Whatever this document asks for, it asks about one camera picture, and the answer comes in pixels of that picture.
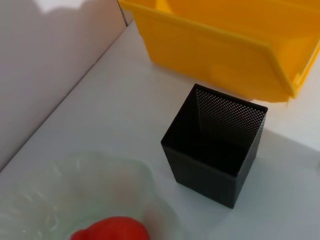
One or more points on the translucent green fruit plate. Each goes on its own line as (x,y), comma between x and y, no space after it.
(62,180)

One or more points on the black mesh pen holder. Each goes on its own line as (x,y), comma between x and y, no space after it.
(205,185)

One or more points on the red orange toy fruit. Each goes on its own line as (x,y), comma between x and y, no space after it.
(112,228)

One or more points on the yellow plastic bin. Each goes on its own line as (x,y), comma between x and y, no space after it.
(212,50)

